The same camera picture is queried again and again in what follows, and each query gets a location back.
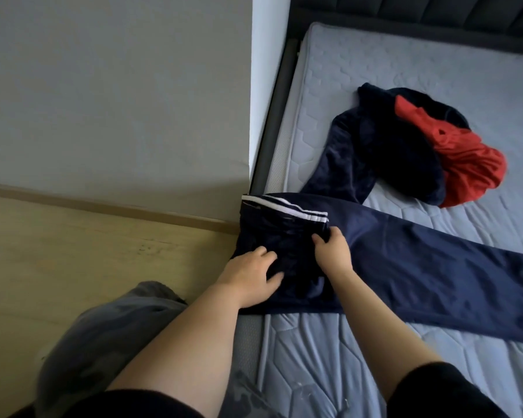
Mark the person's left hand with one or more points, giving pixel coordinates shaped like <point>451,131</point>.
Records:
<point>248,278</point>

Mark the person's right hand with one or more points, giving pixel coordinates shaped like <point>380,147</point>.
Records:
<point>334,255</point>

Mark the navy track trousers white piping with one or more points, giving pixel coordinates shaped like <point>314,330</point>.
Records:
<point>418,274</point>

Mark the red and navy sports jacket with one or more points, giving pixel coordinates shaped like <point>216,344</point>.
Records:
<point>401,143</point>

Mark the grey quilted bed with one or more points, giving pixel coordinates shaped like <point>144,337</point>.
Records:
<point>453,65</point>

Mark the person's left forearm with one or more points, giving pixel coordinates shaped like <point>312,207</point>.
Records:
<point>183,352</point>

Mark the person's right forearm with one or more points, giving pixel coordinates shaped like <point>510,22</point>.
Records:
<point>379,335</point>

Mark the dark grey upholstered headboard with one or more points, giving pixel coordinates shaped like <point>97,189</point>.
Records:
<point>418,13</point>

